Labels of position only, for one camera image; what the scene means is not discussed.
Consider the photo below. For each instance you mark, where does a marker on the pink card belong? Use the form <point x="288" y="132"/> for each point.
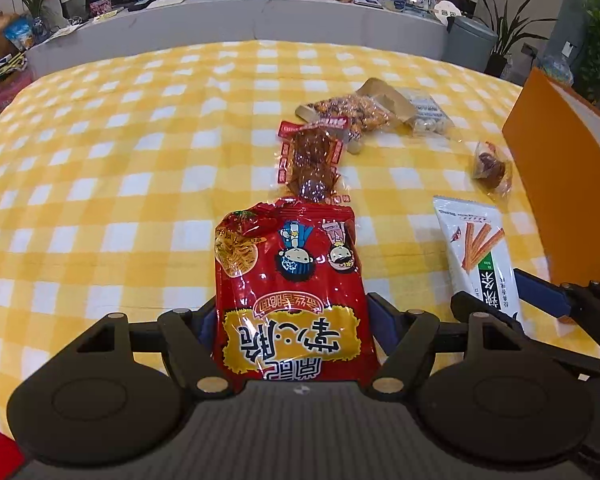
<point x="100" y="7"/>

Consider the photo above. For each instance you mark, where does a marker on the blue snack bag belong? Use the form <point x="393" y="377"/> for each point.
<point x="19" y="36"/>

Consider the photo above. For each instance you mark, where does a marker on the clear packet with white label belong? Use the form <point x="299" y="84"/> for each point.
<point x="427" y="115"/>

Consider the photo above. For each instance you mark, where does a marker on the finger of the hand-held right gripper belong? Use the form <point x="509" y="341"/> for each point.
<point x="540" y="290"/>
<point x="462" y="305"/>

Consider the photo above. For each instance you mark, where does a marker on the grey marble TV console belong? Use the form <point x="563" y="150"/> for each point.
<point x="255" y="20"/>

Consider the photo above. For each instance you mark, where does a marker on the white round hand fan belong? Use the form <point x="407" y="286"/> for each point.
<point x="446" y="10"/>

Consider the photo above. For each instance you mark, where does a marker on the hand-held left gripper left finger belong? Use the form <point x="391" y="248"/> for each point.
<point x="207" y="325"/>

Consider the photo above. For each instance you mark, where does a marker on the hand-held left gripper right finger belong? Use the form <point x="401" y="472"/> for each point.
<point x="382" y="320"/>

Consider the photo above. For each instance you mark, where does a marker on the long-leaf potted plant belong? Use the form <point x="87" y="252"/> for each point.
<point x="497" y="60"/>

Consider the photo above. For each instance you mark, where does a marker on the blue water jug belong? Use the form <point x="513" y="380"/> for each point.
<point x="555" y="70"/>

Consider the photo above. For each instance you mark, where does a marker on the brown paper peanut packet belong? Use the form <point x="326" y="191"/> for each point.
<point x="350" y="110"/>

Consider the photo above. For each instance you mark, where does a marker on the orange cardboard box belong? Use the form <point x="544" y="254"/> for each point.
<point x="555" y="170"/>

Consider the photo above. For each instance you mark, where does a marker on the red cartoon noodle snack packet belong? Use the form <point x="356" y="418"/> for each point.
<point x="290" y="310"/>

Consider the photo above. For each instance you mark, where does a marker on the pink basket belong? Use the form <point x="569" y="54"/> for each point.
<point x="10" y="90"/>

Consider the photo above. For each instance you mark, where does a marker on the clear red-edged meat snack packet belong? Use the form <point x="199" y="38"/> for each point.
<point x="310" y="160"/>

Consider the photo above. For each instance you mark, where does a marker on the blue white jar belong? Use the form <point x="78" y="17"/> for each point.
<point x="395" y="1"/>

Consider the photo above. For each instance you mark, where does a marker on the white green stick snack packet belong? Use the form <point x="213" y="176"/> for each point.
<point x="475" y="250"/>

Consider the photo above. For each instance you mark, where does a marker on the yellow checked tablecloth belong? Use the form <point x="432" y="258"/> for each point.
<point x="130" y="185"/>

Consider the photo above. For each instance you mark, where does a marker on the grey trash can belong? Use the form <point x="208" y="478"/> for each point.
<point x="472" y="42"/>

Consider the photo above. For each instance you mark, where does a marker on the small brown date packet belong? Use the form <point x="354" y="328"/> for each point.
<point x="490" y="167"/>

